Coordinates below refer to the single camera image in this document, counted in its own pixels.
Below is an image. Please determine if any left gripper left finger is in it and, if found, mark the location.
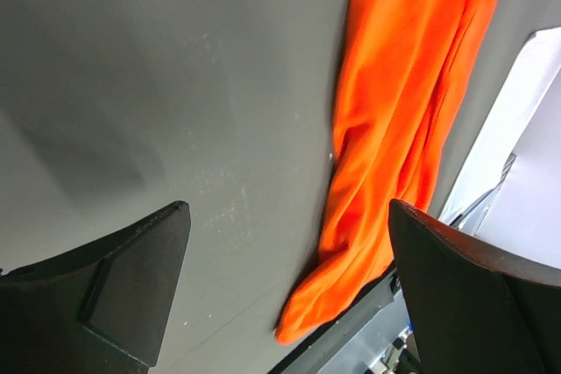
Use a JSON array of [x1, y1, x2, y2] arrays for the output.
[[1, 201, 191, 373]]

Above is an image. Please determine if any orange t shirt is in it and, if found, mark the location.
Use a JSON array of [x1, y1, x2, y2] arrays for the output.
[[275, 0, 498, 345]]

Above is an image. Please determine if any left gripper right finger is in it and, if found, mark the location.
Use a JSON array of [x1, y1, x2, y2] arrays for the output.
[[388, 199, 560, 373]]

